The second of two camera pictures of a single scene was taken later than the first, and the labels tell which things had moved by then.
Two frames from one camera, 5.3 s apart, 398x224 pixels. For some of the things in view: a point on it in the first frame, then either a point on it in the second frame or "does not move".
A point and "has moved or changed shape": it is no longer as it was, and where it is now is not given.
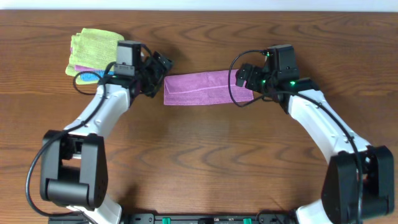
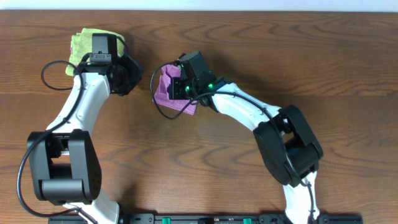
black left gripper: x=156 y=74 → x=100 y=58
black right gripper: x=254 y=73 → x=174 y=89
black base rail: x=181 y=218 does not move
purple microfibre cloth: x=206 y=87 has moved or changed shape
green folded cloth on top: x=94 y=48 does not move
